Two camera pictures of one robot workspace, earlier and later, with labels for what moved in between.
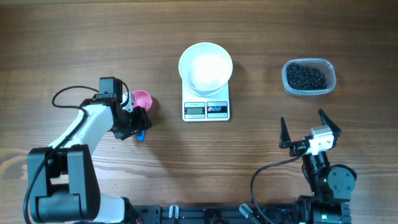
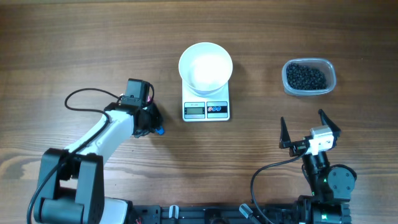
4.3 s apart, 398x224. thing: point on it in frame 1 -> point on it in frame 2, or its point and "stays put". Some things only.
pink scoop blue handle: [143, 99] -> [160, 130]
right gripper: [297, 147] stays put
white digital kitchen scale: [197, 107] stays put
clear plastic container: [308, 76] stays put
